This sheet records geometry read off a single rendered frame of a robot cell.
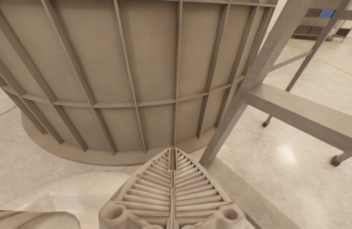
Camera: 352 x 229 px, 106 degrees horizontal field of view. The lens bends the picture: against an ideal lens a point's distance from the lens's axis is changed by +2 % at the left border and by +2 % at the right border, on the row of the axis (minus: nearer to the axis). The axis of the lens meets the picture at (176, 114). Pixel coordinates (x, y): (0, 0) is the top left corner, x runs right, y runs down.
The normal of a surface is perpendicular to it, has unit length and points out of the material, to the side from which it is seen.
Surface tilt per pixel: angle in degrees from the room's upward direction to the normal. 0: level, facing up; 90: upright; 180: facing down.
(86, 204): 68
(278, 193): 0
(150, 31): 90
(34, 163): 0
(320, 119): 0
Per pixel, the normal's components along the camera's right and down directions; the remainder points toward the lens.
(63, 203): 0.01, 0.33
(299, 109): 0.04, -0.77
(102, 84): 0.05, 0.64
